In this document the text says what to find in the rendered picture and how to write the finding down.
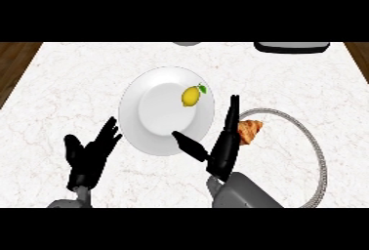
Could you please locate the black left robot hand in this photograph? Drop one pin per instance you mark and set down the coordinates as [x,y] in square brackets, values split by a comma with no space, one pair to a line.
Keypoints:
[88,156]

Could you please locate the yellow lemon with green leaf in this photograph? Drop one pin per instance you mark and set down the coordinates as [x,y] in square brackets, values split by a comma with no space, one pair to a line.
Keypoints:
[190,96]

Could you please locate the white round placemat grey rim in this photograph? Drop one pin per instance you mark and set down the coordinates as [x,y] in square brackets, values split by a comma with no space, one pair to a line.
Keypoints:
[296,162]

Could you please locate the white round plate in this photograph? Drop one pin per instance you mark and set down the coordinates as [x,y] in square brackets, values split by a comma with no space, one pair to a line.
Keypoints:
[165,110]

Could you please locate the grey rounded object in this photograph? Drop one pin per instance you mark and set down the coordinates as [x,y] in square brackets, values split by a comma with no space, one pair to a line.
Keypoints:
[186,43]

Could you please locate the brown croissant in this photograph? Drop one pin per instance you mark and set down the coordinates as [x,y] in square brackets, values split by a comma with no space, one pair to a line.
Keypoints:
[249,130]

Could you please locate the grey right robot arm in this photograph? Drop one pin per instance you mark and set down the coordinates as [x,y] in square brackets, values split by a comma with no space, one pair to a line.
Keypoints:
[242,192]

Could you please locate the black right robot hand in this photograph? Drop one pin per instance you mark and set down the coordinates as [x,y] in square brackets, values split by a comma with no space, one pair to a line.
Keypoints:
[225,149]

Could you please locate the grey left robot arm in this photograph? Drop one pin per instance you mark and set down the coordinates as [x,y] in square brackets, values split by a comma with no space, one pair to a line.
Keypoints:
[76,199]

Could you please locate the dark grey appliance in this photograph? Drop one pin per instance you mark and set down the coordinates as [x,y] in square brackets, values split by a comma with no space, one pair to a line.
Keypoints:
[290,47]

